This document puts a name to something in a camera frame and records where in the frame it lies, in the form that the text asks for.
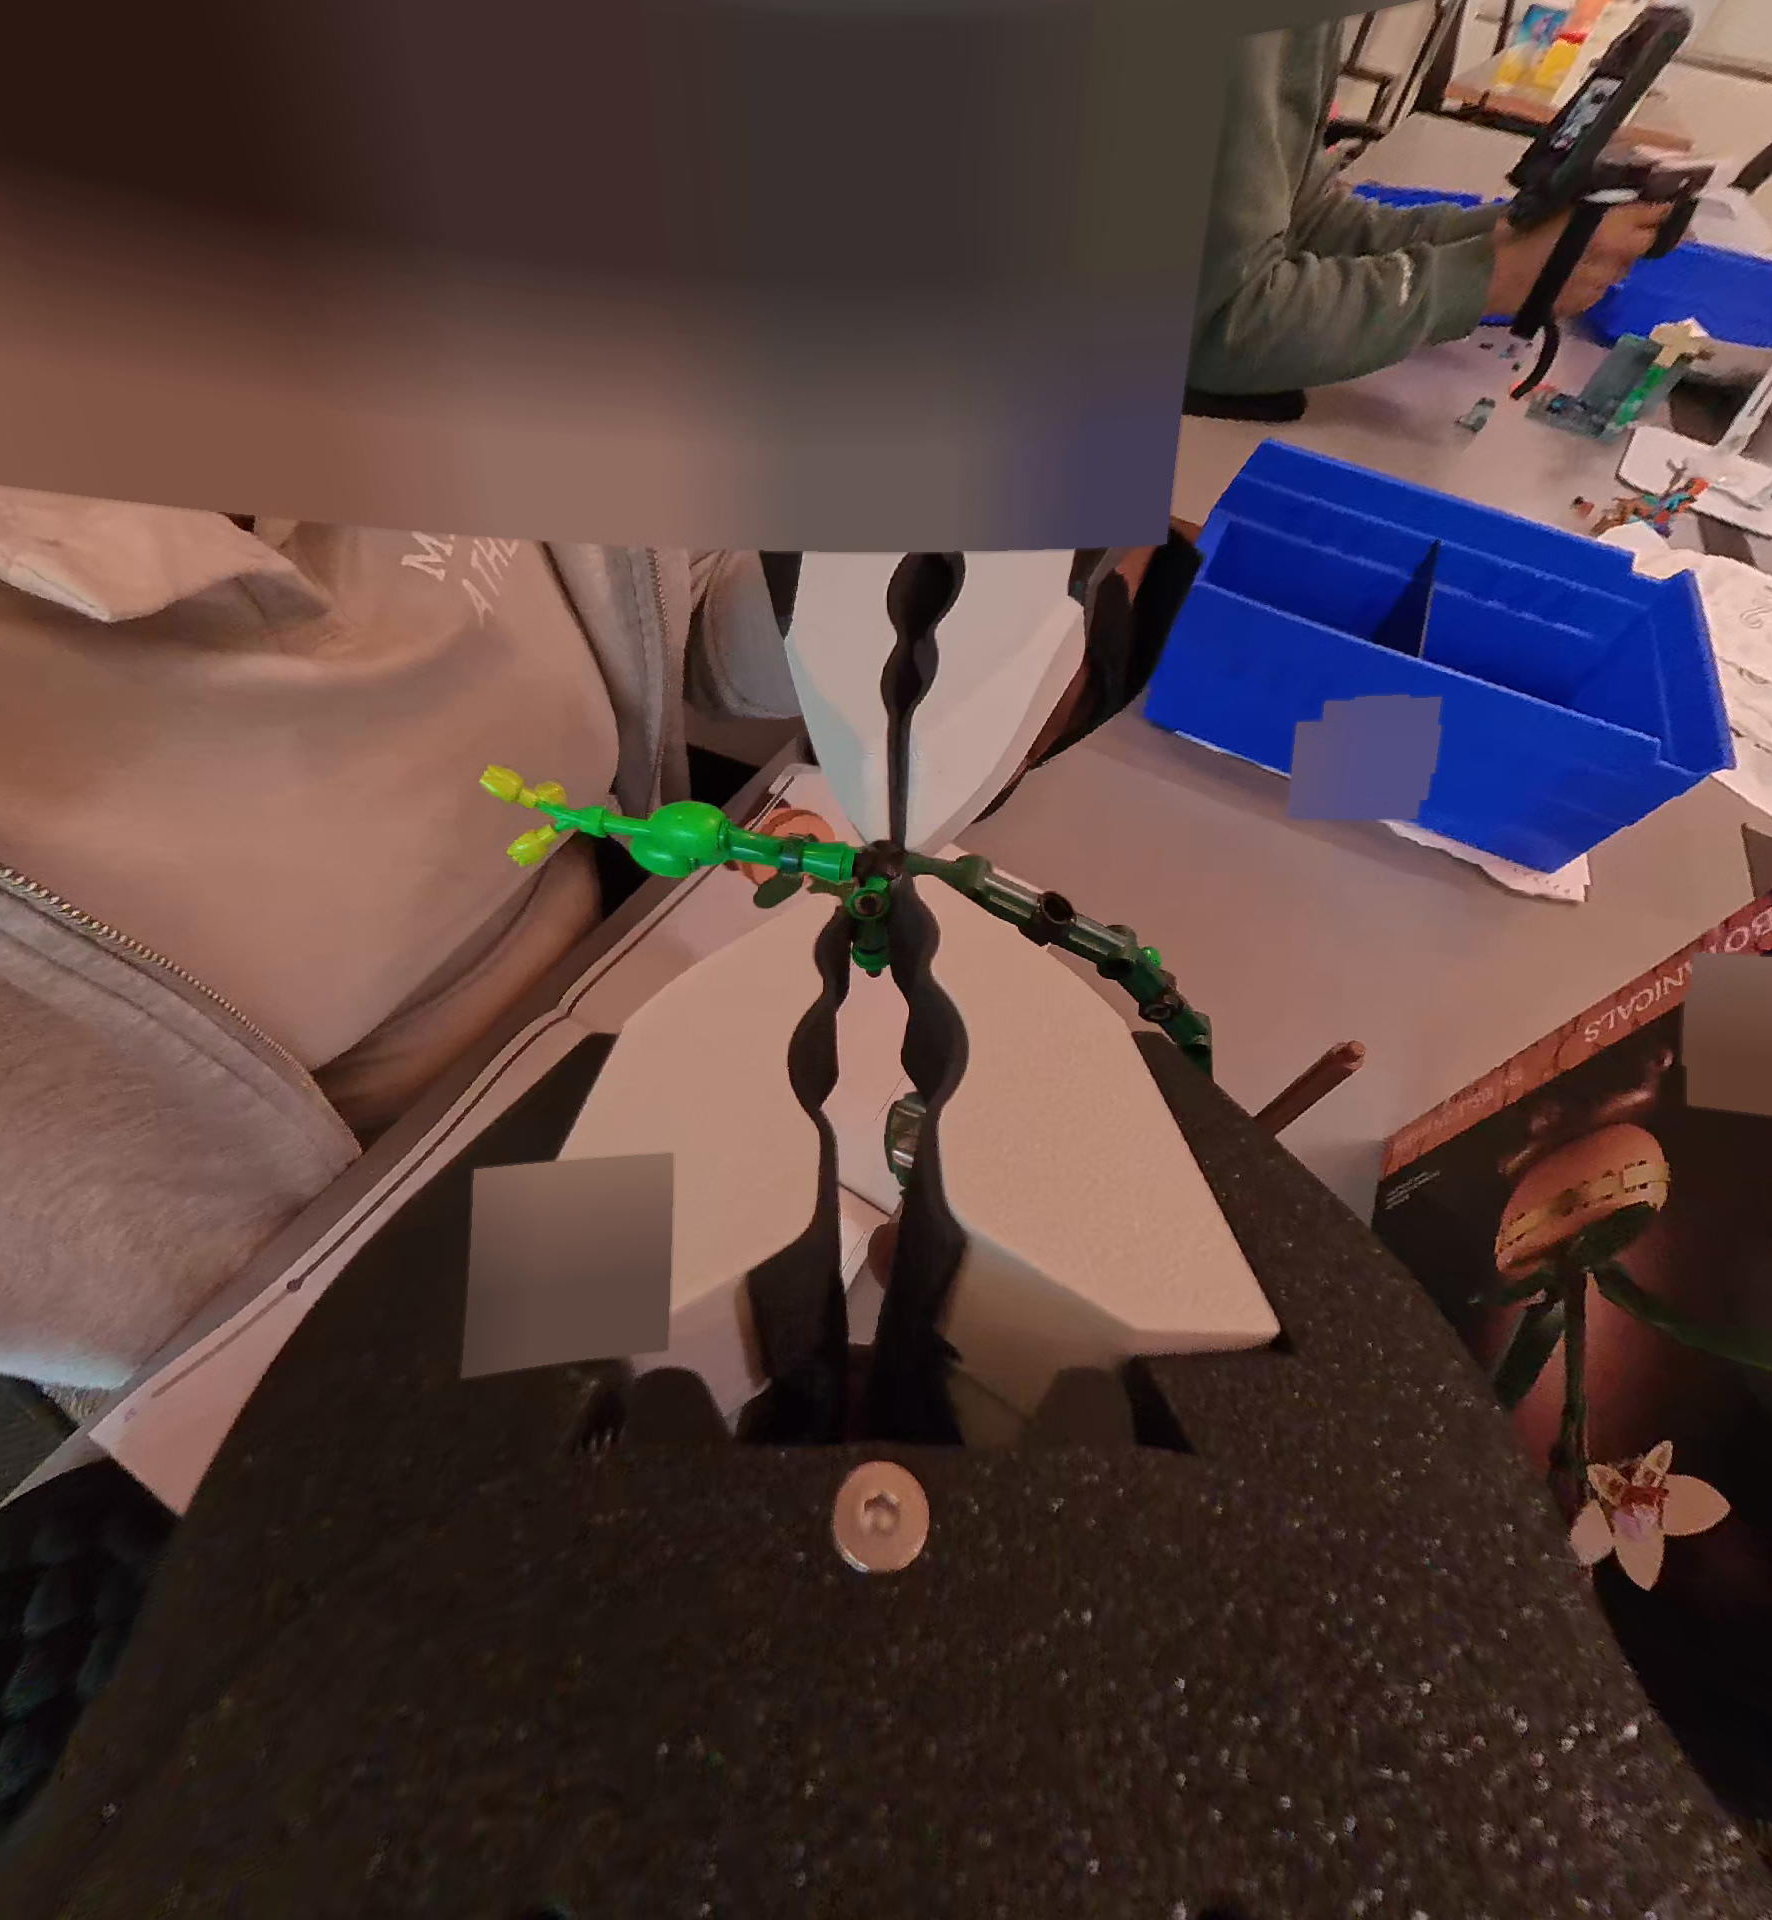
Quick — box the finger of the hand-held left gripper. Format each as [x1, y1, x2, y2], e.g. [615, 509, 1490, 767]
[905, 547, 1090, 852]
[781, 547, 915, 839]

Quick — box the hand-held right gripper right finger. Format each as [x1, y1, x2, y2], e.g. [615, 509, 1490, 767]
[899, 925, 1289, 1422]

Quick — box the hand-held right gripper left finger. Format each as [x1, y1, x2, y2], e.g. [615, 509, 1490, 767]
[556, 911, 846, 1400]

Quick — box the green toy brick plant stem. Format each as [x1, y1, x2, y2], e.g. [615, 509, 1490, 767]
[477, 759, 1218, 1075]

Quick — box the grey desk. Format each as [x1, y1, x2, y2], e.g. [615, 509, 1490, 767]
[960, 322, 1772, 1201]

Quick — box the brown toy stick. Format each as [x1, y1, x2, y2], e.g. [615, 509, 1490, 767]
[1252, 1037, 1370, 1129]

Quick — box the white instruction booklet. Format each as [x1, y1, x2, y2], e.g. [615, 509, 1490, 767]
[89, 741, 833, 1513]

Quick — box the small toy brick model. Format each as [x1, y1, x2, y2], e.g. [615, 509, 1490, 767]
[1520, 317, 1717, 448]

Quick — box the orchid picture toy box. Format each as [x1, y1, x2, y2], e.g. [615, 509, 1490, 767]
[1370, 862, 1772, 1853]

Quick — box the person's beige hoodie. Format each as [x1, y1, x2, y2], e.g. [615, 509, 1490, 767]
[0, 475, 816, 1404]

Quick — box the white stand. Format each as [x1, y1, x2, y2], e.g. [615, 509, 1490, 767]
[1618, 224, 1772, 539]

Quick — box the long blue plastic bin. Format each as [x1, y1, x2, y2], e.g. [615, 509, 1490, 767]
[1349, 175, 1772, 360]

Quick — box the black honeycomb armrest pad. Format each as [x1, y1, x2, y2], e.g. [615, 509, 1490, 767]
[0, 1361, 181, 1914]

